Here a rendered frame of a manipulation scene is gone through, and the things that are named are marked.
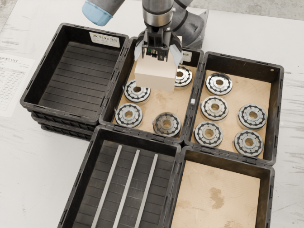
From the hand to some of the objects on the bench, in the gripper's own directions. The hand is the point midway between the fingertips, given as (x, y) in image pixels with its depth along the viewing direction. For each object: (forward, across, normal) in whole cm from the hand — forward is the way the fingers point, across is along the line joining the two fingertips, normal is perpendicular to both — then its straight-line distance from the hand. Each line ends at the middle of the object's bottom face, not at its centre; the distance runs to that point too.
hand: (159, 58), depth 96 cm
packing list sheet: (+40, -74, +4) cm, 84 cm away
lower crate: (+40, -32, +3) cm, 51 cm away
